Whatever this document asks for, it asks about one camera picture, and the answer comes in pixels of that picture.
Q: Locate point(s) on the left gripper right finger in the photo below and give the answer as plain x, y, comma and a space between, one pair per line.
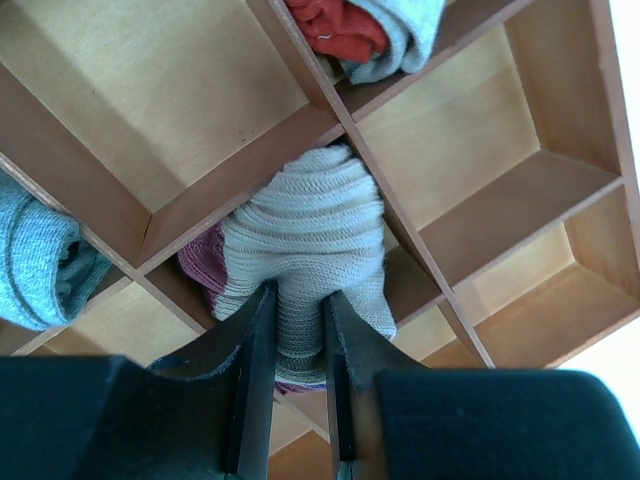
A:
393, 418

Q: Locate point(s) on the orange compartment tray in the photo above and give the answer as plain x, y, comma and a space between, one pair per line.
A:
505, 166

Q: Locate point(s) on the beige red rolled sock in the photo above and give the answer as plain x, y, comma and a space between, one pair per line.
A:
371, 39

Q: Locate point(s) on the tan maroon purple striped sock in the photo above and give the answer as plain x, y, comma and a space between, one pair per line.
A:
315, 229

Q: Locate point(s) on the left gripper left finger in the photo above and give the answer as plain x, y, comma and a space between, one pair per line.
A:
201, 412

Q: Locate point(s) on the grey rolled sock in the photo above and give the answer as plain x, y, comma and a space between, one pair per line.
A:
48, 269

